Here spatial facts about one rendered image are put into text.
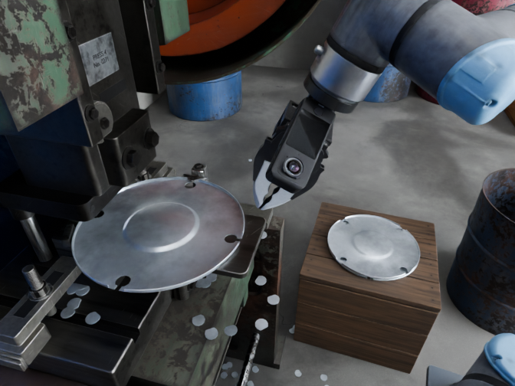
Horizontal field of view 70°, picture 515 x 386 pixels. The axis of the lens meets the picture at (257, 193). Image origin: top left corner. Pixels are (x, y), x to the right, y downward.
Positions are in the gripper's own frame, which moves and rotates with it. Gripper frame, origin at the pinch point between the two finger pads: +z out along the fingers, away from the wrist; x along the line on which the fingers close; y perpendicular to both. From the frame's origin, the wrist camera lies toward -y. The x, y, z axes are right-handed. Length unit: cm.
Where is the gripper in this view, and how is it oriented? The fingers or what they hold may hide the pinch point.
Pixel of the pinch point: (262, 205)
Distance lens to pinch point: 55.8
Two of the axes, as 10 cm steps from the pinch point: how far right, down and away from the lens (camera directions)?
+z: -4.1, 6.8, 6.1
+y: 1.9, -5.9, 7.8
